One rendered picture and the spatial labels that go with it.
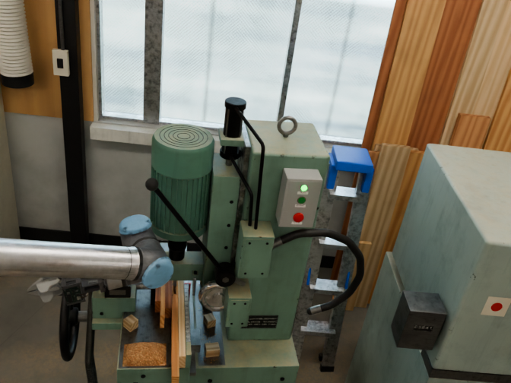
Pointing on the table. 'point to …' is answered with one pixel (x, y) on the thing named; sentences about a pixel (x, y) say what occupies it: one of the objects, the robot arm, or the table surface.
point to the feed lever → (223, 276)
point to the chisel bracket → (188, 264)
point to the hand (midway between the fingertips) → (32, 289)
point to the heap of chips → (144, 354)
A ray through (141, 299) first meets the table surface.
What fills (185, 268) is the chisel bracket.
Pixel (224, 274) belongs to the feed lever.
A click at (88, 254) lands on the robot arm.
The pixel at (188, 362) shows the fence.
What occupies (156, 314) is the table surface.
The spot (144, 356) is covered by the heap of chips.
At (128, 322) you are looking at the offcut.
